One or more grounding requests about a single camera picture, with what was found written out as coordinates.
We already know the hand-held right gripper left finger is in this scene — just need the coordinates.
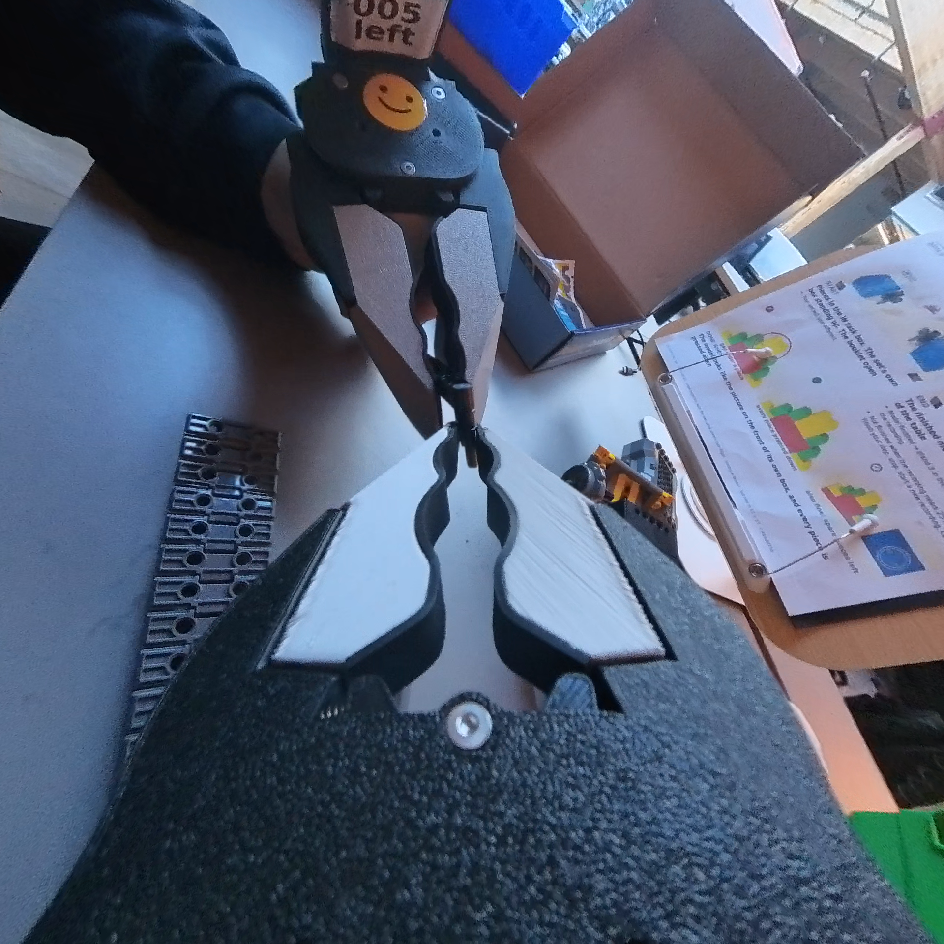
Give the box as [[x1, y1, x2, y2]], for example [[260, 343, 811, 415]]
[[271, 424, 462, 694]]

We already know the robot kit instruction booklet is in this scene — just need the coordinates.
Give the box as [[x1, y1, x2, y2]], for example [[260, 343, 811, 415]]
[[526, 242, 592, 334]]

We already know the long black perforated beam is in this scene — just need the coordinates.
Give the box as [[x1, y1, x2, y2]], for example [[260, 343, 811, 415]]
[[426, 353, 482, 471]]

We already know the yellow black toy car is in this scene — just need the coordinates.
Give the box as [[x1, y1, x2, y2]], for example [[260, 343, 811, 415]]
[[562, 434, 681, 563]]

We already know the large blue box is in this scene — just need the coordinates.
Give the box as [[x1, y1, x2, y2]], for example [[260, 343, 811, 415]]
[[448, 0, 574, 98]]

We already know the flat grey track strip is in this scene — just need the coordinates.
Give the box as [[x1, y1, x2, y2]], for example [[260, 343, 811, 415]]
[[120, 412, 283, 755]]

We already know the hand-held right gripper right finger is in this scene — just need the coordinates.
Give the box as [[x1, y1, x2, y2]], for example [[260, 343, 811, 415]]
[[475, 428, 666, 694]]

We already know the green plastic bin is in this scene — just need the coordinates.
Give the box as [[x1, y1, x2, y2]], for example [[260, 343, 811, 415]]
[[847, 806, 944, 944]]

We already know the instruction sheet on stand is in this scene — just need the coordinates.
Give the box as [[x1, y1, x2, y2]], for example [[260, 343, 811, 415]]
[[640, 232, 944, 670]]

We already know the person's left forearm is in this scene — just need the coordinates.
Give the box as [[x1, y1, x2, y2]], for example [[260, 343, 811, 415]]
[[0, 0, 305, 261]]

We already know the person's left hand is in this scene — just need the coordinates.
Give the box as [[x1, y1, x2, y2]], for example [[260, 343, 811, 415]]
[[262, 136, 327, 275]]

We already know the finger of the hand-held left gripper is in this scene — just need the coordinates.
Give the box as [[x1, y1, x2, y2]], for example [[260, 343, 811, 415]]
[[332, 203, 438, 438], [431, 208, 507, 429]]

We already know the grey cardboard box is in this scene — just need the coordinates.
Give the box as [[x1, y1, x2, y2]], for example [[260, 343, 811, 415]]
[[434, 0, 869, 371]]

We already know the printed instruction sheet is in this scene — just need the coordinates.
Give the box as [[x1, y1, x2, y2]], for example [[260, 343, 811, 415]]
[[655, 235, 944, 618]]

